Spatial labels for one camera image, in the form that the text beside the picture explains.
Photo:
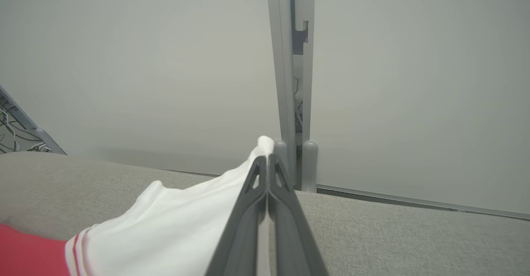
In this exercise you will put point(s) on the grey partition frame post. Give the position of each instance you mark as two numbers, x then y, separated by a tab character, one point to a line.
281	60

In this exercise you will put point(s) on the grey partition base rail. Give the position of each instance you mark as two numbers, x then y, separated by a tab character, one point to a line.
434	204

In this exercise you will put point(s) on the grey fabric sofa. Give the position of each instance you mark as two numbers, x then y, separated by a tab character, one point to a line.
414	243

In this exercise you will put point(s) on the red garment with striped trim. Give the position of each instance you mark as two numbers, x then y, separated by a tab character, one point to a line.
165	226

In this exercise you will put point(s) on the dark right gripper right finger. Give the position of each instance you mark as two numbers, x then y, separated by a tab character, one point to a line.
292	234

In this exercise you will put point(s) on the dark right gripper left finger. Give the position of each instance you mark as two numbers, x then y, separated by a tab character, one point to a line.
242	234

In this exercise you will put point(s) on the grey rounded post foot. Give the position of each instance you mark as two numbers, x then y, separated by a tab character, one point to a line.
309	168
281	151

